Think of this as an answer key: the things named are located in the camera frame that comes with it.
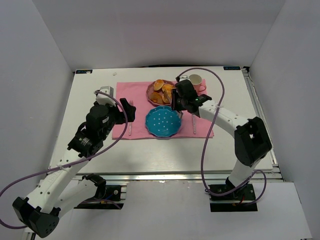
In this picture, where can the blue label sticker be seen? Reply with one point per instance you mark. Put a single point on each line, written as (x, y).
(83, 71)
(231, 68)

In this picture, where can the round scored bread roll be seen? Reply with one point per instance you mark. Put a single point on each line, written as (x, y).
(166, 97)

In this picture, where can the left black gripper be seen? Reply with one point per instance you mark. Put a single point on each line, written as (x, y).
(123, 111)

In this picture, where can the metal tongs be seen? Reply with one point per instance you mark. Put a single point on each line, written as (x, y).
(180, 114)

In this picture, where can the pink placemat cloth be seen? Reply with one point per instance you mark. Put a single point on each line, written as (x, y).
(136, 92)

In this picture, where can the silver fork pink handle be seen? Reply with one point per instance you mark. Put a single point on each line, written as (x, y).
(130, 124)

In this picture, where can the left blue label sticker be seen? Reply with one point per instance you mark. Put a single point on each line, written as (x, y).
(83, 71)

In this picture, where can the blue dotted plate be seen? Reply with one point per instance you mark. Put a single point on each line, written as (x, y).
(162, 122)

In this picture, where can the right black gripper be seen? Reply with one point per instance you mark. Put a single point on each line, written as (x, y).
(175, 102)

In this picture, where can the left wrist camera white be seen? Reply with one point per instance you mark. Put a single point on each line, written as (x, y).
(104, 96)

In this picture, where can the pink mug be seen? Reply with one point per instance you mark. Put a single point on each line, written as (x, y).
(197, 82)

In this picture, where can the brown bread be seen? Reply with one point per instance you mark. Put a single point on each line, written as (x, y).
(155, 97)

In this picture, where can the right bread roll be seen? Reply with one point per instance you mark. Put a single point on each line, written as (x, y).
(167, 87)

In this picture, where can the right blue label sticker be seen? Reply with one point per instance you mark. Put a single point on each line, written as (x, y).
(231, 68)

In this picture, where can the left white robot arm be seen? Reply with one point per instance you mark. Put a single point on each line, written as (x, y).
(42, 209)

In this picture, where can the silver knife pink handle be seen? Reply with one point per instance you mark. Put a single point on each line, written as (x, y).
(194, 124)

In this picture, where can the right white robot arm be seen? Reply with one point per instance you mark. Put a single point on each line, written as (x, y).
(251, 140)

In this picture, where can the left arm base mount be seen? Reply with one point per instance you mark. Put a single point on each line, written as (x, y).
(107, 197)

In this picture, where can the top-left bread roll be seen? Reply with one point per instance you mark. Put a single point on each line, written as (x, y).
(158, 84)

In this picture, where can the pink dotted plate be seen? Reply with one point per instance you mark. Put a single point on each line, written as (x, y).
(150, 89)

